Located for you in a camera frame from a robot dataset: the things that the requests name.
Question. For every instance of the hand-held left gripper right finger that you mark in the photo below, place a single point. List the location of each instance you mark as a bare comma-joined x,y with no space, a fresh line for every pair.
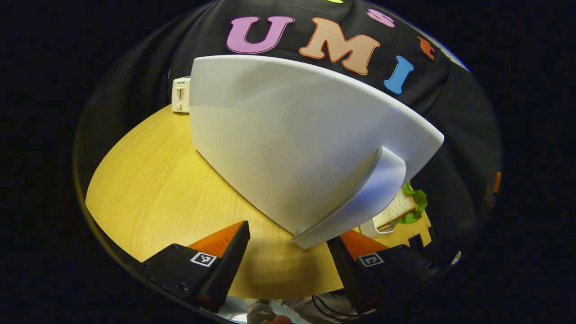
348,283

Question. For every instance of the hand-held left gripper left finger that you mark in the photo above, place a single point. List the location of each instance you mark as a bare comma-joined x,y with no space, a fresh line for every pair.
227,274

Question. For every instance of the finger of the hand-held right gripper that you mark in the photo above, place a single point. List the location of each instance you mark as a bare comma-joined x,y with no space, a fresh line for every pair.
497,182

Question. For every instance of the lettuce sandwich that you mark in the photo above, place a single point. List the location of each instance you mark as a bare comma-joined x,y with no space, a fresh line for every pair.
398,207

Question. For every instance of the white microwave oven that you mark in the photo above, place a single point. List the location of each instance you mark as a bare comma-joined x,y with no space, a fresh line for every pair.
270,135

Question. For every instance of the white rectangular tray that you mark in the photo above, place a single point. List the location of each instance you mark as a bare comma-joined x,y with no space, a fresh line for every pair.
366,228

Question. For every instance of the white toaster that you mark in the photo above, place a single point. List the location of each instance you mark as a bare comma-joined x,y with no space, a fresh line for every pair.
181,94

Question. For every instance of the black backdrop cloth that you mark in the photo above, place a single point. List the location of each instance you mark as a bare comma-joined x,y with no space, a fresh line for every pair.
135,67

